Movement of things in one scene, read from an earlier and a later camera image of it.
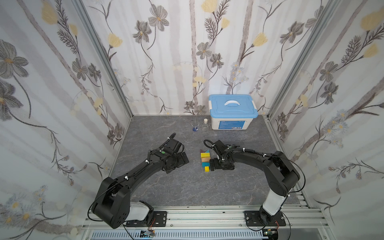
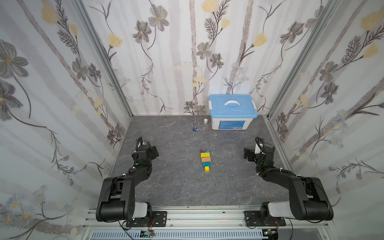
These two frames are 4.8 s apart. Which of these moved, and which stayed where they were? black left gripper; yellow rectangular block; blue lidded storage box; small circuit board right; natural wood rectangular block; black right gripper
Moved: black left gripper; black right gripper
Stayed: small circuit board right; natural wood rectangular block; blue lidded storage box; yellow rectangular block
